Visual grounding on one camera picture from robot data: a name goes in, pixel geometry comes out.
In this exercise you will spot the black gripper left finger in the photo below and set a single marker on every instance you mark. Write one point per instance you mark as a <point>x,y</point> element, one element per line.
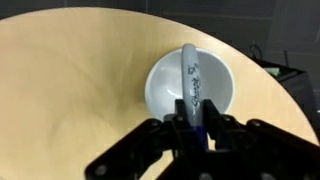
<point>180,120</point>

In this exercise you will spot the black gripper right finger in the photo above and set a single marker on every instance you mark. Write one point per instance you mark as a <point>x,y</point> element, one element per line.
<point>211,118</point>

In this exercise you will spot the grey Sharpie marker pen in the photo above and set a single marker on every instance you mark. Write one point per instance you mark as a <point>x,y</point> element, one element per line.
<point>192,91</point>

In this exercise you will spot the white ceramic mug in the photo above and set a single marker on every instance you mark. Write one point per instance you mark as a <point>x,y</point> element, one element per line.
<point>164,82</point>

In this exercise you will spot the black box on floor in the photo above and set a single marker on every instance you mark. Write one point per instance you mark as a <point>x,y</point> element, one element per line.
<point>297,83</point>

